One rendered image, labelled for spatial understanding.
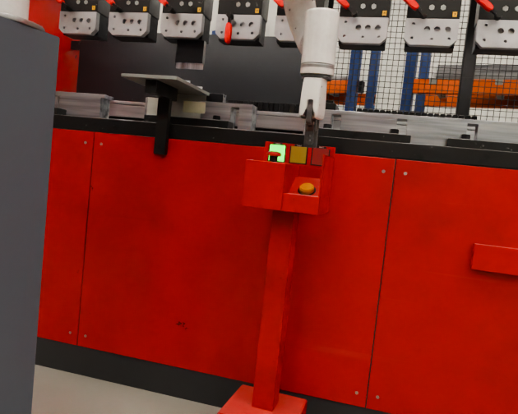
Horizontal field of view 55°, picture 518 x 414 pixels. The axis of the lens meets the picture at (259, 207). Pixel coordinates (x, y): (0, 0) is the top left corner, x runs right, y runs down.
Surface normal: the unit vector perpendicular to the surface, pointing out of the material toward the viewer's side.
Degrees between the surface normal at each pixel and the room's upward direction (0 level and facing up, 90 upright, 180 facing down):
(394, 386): 90
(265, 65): 90
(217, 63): 90
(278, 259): 90
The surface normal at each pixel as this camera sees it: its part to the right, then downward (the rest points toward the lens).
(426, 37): -0.26, 0.04
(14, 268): 0.88, 0.12
